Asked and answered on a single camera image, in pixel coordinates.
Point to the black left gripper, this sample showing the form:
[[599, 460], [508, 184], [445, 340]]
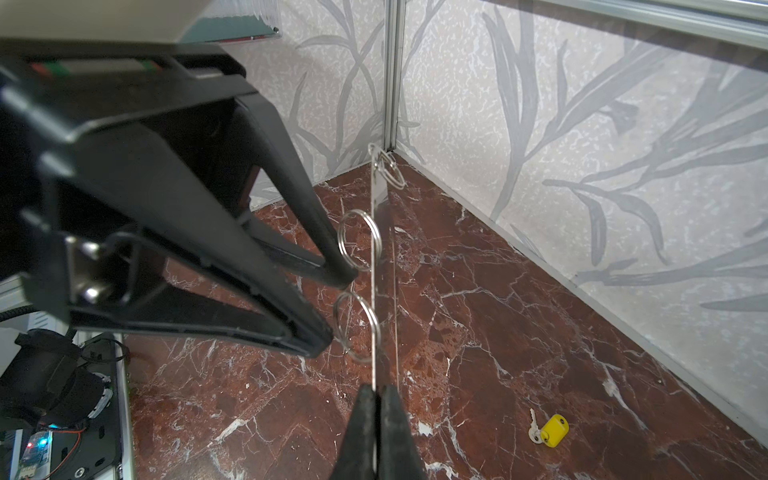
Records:
[[56, 92]]

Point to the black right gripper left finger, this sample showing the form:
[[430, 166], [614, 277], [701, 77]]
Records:
[[357, 455]]

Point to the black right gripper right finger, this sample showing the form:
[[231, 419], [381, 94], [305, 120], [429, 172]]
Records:
[[397, 455]]

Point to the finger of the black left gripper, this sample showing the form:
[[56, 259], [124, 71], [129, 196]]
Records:
[[260, 134], [128, 239]]

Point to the silver metal key holder plate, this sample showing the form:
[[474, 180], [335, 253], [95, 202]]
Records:
[[384, 281]]

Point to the small silver key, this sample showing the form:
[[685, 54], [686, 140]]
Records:
[[534, 433]]

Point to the yellow key tag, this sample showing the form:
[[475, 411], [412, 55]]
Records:
[[554, 431]]

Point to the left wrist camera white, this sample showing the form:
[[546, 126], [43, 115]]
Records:
[[147, 21]]

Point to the clear plastic wall tray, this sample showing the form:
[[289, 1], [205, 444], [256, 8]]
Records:
[[229, 29]]

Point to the left circuit board with wires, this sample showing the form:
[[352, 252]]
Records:
[[46, 453]]

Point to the aluminium cage frame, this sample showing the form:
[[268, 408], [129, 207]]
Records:
[[522, 79]]

